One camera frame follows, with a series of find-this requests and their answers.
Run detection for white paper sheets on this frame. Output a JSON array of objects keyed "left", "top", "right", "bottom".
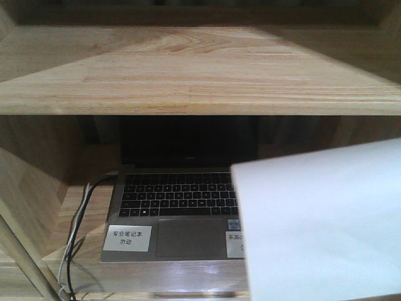
[{"left": 231, "top": 139, "right": 400, "bottom": 300}]

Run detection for grey laptop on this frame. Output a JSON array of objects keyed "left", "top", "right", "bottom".
[{"left": 101, "top": 115, "right": 258, "bottom": 263}]

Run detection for white label sticker right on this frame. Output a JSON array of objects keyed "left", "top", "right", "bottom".
[{"left": 226, "top": 231, "right": 245, "bottom": 259}]

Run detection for white label sticker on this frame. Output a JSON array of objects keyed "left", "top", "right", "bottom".
[
  {"left": 226, "top": 231, "right": 245, "bottom": 259},
  {"left": 103, "top": 225, "right": 152, "bottom": 252}
]

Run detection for white label sticker left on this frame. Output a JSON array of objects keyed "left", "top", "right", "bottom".
[{"left": 103, "top": 225, "right": 152, "bottom": 252}]

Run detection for wooden shelf unit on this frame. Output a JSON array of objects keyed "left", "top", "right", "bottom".
[{"left": 1, "top": 1, "right": 400, "bottom": 300}]

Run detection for black cable left of laptop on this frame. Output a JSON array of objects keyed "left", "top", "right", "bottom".
[{"left": 66, "top": 175, "right": 119, "bottom": 301}]

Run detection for white cable left of laptop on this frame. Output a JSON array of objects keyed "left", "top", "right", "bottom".
[{"left": 58, "top": 171, "right": 120, "bottom": 301}]

